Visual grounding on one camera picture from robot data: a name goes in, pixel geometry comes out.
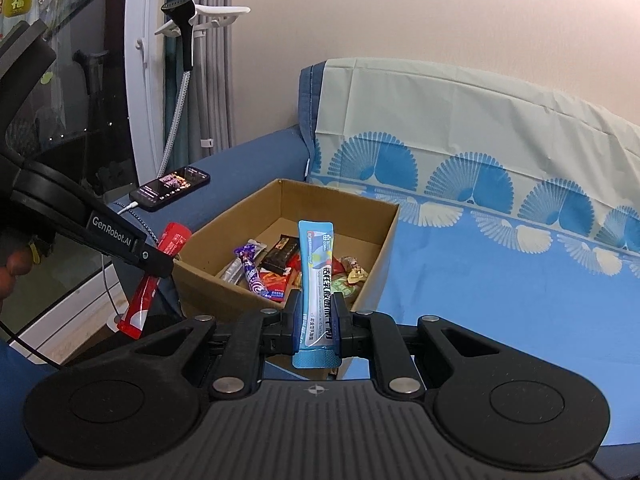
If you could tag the orange-brown snack packet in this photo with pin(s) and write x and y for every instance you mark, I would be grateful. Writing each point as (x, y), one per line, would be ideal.
(356, 270)

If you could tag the red-orange snack packet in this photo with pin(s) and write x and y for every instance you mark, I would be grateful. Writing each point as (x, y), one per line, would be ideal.
(277, 287)

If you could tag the light blue stick packet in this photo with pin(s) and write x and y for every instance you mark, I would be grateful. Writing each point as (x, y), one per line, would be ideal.
(320, 280)

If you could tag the white curtain clip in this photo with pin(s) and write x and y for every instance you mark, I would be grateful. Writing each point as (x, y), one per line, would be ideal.
(206, 141)

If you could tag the white door frame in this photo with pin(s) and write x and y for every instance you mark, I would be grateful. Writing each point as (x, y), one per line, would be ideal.
(150, 110)

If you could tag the cardboard box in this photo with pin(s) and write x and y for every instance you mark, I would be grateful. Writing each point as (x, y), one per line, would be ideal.
(320, 205)

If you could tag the green snack packet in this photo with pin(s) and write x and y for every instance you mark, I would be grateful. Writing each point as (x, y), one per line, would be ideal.
(347, 286)

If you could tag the person's blue clothing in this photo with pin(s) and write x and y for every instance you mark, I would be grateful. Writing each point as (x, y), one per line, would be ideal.
(12, 400)

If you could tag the red snack packet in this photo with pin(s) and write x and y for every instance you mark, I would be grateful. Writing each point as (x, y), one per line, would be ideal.
(295, 270)

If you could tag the gooseneck phone holder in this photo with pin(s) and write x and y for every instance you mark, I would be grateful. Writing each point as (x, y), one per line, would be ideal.
(187, 25)

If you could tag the white and purple snack packet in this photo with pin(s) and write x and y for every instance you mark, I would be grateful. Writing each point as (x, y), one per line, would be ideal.
(235, 270)

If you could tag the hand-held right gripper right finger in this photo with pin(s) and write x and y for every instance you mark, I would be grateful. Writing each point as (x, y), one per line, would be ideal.
(337, 332)

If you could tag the blue fan-print bedsheet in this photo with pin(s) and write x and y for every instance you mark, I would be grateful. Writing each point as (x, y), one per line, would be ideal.
(450, 125)

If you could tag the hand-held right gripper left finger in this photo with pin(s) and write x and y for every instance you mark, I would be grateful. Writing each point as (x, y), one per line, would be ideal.
(298, 332)

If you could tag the red stick packet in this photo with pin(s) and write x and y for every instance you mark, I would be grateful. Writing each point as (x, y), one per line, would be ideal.
(145, 295)

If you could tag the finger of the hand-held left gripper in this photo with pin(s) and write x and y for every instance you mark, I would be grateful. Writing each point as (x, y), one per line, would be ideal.
(157, 261)

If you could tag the black smartphone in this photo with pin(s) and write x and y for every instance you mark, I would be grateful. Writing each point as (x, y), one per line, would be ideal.
(172, 185)

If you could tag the blue sofa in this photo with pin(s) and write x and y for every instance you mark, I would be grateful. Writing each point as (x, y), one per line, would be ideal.
(250, 160)

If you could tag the grey curtain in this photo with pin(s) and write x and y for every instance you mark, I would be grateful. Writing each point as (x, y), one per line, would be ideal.
(215, 85)

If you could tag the dark snack packet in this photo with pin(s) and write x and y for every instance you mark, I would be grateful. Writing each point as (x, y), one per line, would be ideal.
(280, 255)

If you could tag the person's left hand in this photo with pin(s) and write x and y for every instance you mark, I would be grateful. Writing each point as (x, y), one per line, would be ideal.
(15, 265)

